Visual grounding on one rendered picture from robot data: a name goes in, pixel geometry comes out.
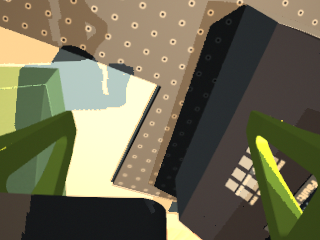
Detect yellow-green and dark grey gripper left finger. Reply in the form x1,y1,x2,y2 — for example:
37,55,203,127
0,110,77,196

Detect beige benchtop instrument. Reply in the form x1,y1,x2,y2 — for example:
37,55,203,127
175,4,320,240

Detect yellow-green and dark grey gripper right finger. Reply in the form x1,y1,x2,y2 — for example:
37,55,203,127
246,111,320,240

